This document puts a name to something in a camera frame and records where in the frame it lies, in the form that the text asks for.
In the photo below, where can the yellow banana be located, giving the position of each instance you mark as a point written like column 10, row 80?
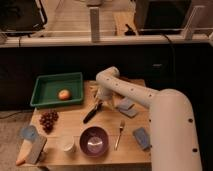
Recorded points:
column 93, row 85

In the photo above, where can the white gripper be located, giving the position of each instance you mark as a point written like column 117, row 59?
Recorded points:
column 104, row 94

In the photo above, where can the bunch of red grapes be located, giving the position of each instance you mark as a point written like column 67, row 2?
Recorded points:
column 47, row 120

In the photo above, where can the white cup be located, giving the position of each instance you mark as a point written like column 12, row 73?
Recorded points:
column 66, row 143

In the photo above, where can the grey folded cloth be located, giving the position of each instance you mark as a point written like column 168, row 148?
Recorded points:
column 125, row 106

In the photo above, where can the black small object on desk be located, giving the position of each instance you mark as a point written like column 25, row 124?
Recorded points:
column 129, row 31

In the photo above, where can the blue lid cup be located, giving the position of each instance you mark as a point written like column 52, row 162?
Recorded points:
column 29, row 133

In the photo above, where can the black monitor left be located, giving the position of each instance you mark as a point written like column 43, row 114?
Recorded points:
column 22, row 15

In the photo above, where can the peach apple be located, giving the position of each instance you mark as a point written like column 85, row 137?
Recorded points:
column 64, row 94

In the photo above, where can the black monitor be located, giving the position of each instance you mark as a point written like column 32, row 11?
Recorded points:
column 153, row 17
column 22, row 15

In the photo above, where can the black dish brush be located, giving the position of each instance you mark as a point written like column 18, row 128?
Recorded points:
column 92, row 113

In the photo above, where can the silver fork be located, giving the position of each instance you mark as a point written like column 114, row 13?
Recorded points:
column 121, row 128

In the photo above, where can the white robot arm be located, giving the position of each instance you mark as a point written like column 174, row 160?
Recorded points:
column 173, row 134

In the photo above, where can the purple bowl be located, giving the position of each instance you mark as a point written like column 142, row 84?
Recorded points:
column 94, row 141

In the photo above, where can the blue sponge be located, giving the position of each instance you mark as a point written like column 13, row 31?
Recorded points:
column 142, row 138

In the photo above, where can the orange carrot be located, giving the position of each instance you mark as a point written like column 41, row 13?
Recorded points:
column 24, row 151

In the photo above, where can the black monitor right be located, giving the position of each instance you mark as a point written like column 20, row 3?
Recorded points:
column 153, row 17

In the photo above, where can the green plastic tray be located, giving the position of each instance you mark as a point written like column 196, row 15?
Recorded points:
column 47, row 88

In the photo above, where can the white vertical post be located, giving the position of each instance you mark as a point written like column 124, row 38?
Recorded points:
column 94, row 24

